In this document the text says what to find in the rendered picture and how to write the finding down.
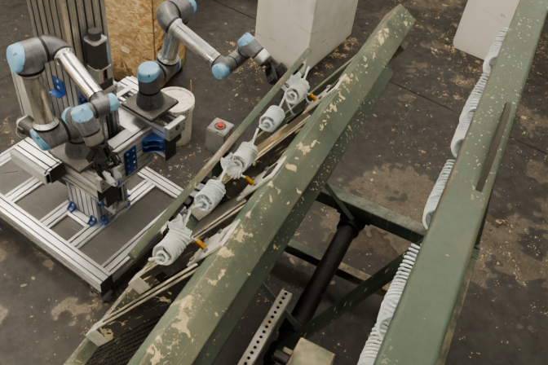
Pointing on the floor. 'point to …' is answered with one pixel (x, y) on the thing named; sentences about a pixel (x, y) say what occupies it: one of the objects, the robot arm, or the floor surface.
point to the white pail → (186, 102)
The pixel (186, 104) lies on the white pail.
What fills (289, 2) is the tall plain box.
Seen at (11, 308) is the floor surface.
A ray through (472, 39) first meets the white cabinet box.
